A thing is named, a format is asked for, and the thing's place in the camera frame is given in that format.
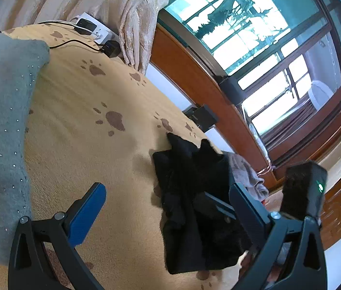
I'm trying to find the tan paw print blanket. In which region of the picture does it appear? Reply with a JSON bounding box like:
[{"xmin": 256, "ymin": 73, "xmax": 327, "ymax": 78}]
[{"xmin": 0, "ymin": 24, "xmax": 267, "ymax": 290}]

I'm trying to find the copper ribbon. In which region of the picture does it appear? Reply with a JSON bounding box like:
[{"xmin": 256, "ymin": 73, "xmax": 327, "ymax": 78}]
[{"xmin": 257, "ymin": 161, "xmax": 275, "ymax": 176}]

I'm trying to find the black charger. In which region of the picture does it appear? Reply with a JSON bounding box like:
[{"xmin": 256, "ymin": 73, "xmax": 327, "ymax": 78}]
[{"xmin": 99, "ymin": 40, "xmax": 120, "ymax": 58}]

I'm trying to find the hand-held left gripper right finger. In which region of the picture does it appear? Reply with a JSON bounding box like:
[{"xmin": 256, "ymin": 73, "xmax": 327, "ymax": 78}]
[{"xmin": 229, "ymin": 183, "xmax": 328, "ymax": 290}]

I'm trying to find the white power strip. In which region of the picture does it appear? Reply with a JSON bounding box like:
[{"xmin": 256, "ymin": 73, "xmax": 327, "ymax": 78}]
[{"xmin": 71, "ymin": 13, "xmax": 118, "ymax": 44}]

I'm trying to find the large black box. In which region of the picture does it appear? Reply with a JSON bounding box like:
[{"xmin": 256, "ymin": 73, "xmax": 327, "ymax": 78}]
[{"xmin": 219, "ymin": 75, "xmax": 245, "ymax": 105}]

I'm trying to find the beige shiny curtain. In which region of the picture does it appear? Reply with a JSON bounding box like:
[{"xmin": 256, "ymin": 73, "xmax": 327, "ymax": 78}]
[{"xmin": 14, "ymin": 0, "xmax": 171, "ymax": 74}]

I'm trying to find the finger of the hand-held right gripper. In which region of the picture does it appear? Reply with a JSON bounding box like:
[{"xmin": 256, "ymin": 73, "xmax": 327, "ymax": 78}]
[{"xmin": 193, "ymin": 192, "xmax": 239, "ymax": 222}]

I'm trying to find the black plug adapter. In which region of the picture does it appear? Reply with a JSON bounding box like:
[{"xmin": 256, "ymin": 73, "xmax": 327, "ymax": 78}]
[{"xmin": 77, "ymin": 18, "xmax": 97, "ymax": 34}]

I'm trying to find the black cable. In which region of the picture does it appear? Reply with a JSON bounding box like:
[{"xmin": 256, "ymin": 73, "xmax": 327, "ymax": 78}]
[{"xmin": 0, "ymin": 21, "xmax": 104, "ymax": 52}]

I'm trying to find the wooden window sill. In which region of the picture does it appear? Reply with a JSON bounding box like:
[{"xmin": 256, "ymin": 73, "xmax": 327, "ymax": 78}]
[{"xmin": 149, "ymin": 26, "xmax": 279, "ymax": 183}]

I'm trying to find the person's right hand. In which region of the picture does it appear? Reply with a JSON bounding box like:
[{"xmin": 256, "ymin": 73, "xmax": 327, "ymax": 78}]
[{"xmin": 238, "ymin": 249, "xmax": 257, "ymax": 278}]

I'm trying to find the black printed box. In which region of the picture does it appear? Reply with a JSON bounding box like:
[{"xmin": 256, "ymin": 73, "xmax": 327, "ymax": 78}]
[{"xmin": 184, "ymin": 104, "xmax": 219, "ymax": 129}]

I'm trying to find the grey-green studded sweater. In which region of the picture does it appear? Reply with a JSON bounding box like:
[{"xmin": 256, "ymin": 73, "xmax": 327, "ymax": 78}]
[{"xmin": 0, "ymin": 27, "xmax": 50, "ymax": 262}]

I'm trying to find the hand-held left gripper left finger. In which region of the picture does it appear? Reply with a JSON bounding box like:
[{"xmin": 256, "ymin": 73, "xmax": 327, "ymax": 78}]
[{"xmin": 8, "ymin": 183, "xmax": 107, "ymax": 290}]

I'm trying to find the black knit sweater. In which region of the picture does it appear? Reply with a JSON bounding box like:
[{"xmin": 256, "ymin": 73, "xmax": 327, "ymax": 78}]
[{"xmin": 152, "ymin": 133, "xmax": 255, "ymax": 275}]

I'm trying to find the light grey garment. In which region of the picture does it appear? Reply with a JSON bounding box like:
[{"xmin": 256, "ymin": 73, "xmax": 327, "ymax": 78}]
[{"xmin": 228, "ymin": 153, "xmax": 269, "ymax": 200}]

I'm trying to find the wooden door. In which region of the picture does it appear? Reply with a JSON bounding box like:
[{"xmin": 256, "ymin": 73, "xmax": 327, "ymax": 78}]
[{"xmin": 320, "ymin": 178, "xmax": 341, "ymax": 251}]

